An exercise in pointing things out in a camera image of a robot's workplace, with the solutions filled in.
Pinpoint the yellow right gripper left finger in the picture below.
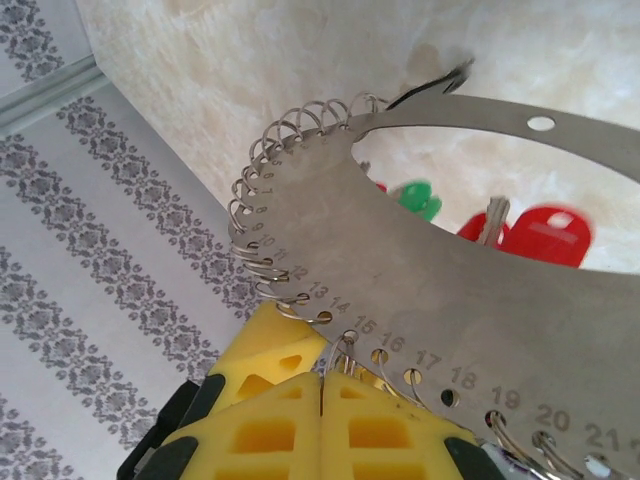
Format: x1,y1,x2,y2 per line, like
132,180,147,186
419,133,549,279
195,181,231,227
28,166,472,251
162,372,322,480

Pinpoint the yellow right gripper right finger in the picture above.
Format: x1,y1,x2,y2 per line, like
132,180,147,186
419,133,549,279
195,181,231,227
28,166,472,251
318,369,484,480

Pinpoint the silver key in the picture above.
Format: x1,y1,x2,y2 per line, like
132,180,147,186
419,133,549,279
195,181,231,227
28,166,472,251
477,196,511,246

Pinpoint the black plastic key tag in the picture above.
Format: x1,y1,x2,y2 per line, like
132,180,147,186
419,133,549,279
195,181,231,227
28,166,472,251
387,57,476,110

